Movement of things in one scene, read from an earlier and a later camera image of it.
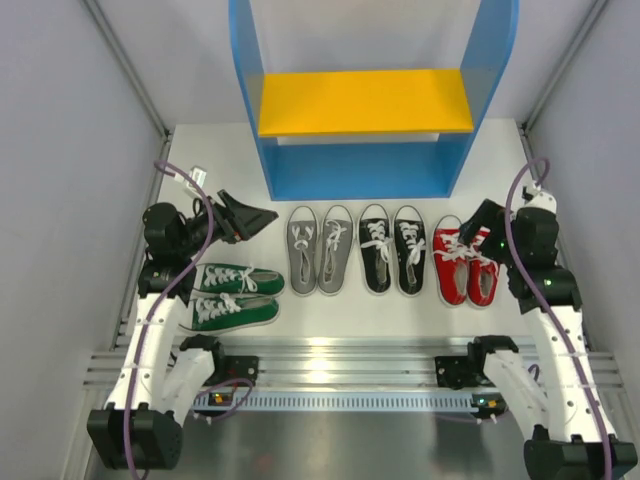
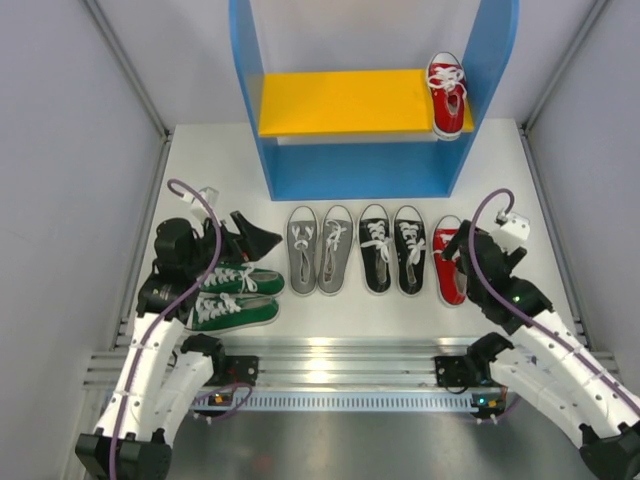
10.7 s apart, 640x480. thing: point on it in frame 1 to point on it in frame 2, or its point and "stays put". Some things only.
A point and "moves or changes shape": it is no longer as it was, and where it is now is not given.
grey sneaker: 336,245 stays put
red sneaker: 483,272 moves or changes shape
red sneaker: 451,261 stays put
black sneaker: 411,249 stays put
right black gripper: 493,220 to 470,245
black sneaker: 376,243 stays put
